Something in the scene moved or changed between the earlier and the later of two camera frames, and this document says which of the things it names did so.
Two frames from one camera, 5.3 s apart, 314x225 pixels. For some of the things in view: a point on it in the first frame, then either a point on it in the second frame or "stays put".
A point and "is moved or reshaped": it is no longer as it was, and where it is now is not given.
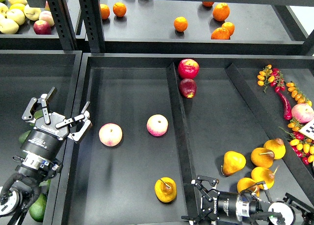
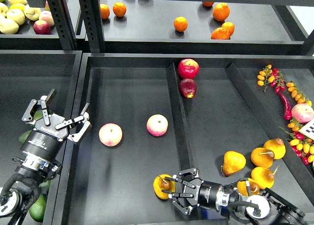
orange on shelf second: x=119 y=9 stays put
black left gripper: x=45 y=139 stays put
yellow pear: x=166 y=189 is moved or reshaped
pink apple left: x=110 y=134 stays put
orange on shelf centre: x=180 y=24 stays put
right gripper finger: x=203 y=191 to x=194 y=170
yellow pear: x=262 y=157 stays put
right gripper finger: x=196 y=219 to x=186 y=210
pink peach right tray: x=302 y=113 stays put
